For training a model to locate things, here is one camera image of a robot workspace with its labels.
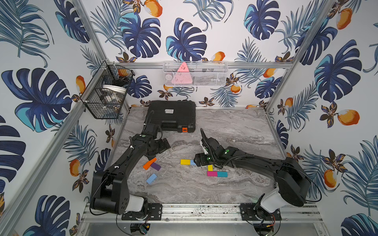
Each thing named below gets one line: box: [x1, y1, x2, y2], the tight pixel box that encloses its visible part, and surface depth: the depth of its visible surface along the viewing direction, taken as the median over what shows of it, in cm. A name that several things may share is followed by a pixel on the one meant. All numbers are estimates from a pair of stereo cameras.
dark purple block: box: [150, 162, 162, 172], surface depth 92 cm
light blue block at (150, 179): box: [145, 173, 158, 185], surface depth 87 cm
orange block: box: [142, 157, 158, 171], surface depth 93 cm
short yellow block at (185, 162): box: [180, 159, 191, 166], surface depth 93 cm
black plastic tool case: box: [145, 99, 197, 133], surface depth 110 cm
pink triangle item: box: [171, 61, 193, 85], surface depth 92 cm
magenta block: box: [206, 171, 218, 177], surface depth 89 cm
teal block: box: [217, 171, 228, 178], surface depth 90 cm
